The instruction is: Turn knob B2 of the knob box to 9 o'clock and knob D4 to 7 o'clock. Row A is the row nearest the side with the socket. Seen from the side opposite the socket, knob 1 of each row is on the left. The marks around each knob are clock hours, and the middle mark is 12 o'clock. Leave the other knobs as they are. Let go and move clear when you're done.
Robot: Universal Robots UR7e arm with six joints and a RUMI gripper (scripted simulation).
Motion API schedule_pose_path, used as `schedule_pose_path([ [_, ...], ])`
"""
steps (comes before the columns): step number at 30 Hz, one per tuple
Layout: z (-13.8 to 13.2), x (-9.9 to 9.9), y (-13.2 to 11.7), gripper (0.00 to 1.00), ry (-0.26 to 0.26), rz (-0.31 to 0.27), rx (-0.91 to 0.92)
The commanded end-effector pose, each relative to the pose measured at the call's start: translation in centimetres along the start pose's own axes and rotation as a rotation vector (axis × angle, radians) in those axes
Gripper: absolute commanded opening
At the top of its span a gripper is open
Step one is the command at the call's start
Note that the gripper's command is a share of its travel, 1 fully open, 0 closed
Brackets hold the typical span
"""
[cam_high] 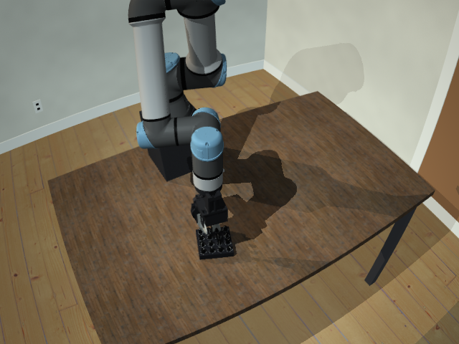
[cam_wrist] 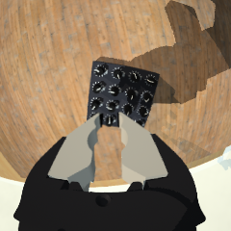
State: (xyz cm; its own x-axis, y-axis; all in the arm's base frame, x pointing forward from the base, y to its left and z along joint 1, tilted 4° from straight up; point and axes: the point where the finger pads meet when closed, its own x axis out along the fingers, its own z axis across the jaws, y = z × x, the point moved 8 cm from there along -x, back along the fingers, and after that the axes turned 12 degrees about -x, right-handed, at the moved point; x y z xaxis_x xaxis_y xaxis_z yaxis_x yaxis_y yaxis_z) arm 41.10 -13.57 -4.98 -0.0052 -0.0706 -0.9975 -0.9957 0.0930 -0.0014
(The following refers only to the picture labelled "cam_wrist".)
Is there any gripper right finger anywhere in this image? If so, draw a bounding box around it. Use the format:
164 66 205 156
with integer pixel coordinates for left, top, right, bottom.
117 112 206 226

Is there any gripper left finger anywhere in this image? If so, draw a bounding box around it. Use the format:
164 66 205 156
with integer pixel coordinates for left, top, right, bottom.
13 113 103 221

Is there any black knob box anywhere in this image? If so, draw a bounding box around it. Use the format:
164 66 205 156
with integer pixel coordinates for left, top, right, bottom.
87 61 160 128

